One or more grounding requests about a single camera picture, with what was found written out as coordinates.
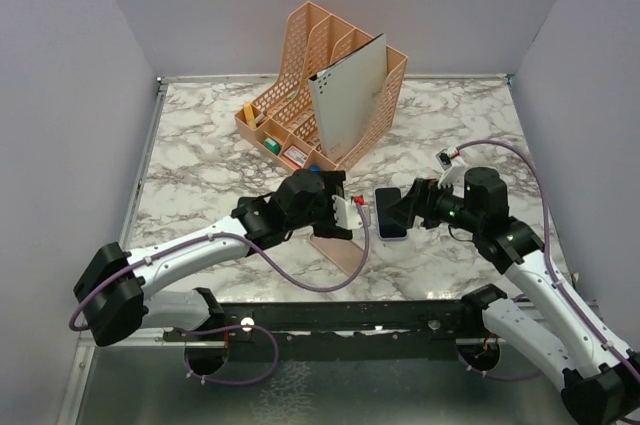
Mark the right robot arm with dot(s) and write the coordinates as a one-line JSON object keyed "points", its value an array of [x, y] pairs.
{"points": [[596, 372]]}

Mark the pink phone case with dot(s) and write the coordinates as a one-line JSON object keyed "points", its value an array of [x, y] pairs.
{"points": [[344, 254]]}

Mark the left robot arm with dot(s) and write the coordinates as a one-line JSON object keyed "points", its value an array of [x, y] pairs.
{"points": [[115, 290]]}

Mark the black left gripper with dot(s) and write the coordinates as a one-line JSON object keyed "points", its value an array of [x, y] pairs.
{"points": [[334, 185]]}

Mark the lavender phone case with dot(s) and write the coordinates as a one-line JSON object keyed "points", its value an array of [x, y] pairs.
{"points": [[388, 229]]}

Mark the peach plastic desk organizer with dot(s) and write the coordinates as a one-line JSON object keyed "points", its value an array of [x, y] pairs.
{"points": [[315, 39]]}

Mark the green stamp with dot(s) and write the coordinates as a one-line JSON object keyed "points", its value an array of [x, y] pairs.
{"points": [[272, 145]]}

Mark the grey folder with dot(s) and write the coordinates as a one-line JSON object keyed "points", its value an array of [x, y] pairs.
{"points": [[344, 95]]}

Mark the red white staples box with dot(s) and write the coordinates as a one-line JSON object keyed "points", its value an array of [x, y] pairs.
{"points": [[295, 155]]}

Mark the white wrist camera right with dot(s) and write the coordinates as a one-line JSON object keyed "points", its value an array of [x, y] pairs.
{"points": [[453, 166]]}

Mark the yellow item in organizer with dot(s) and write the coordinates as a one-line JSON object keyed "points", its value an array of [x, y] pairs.
{"points": [[250, 117]]}

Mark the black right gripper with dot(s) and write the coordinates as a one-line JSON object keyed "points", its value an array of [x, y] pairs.
{"points": [[418, 200]]}

